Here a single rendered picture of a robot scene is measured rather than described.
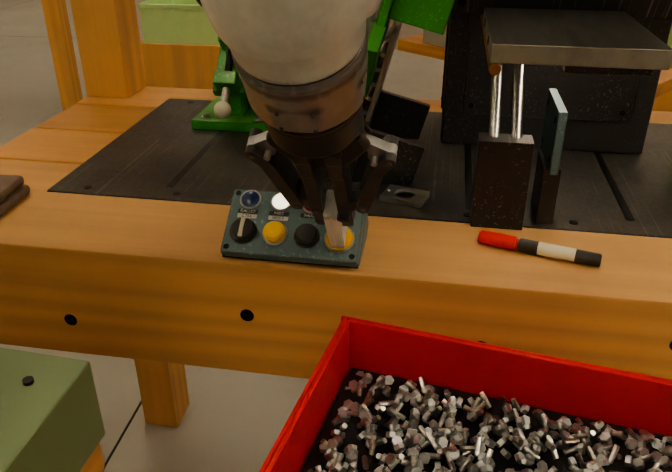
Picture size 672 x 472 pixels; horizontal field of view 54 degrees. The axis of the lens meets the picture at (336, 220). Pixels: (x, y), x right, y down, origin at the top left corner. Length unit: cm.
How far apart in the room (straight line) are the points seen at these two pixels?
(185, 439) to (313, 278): 115
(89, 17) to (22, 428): 97
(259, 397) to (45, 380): 136
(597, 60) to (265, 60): 36
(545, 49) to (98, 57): 95
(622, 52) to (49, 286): 66
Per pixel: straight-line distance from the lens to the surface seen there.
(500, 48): 65
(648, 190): 96
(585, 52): 66
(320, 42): 38
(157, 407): 181
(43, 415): 53
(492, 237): 75
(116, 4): 135
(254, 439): 177
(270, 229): 70
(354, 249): 69
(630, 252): 79
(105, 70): 139
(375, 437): 53
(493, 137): 76
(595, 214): 87
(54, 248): 80
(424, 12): 83
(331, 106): 44
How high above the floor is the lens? 126
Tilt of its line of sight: 27 degrees down
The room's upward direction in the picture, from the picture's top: straight up
